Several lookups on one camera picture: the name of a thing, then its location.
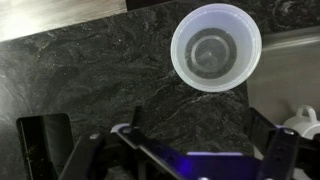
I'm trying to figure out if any translucent plastic cup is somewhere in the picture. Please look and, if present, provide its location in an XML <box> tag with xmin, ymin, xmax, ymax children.
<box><xmin>170</xmin><ymin>3</ymin><xmax>262</xmax><ymax>92</ymax></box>

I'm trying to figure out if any white ceramic mug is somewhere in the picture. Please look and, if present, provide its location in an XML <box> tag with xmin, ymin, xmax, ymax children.
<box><xmin>283</xmin><ymin>105</ymin><xmax>320</xmax><ymax>139</ymax></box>

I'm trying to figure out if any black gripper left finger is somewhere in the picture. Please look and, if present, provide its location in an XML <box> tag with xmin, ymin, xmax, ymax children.
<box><xmin>58</xmin><ymin>106</ymin><xmax>185</xmax><ymax>180</ymax></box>

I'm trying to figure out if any stainless steel sink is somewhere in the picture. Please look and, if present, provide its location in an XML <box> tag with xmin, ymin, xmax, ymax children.
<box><xmin>246</xmin><ymin>25</ymin><xmax>320</xmax><ymax>180</ymax></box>

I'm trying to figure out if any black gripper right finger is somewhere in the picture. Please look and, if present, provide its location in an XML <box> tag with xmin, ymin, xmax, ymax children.
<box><xmin>243</xmin><ymin>107</ymin><xmax>320</xmax><ymax>180</ymax></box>

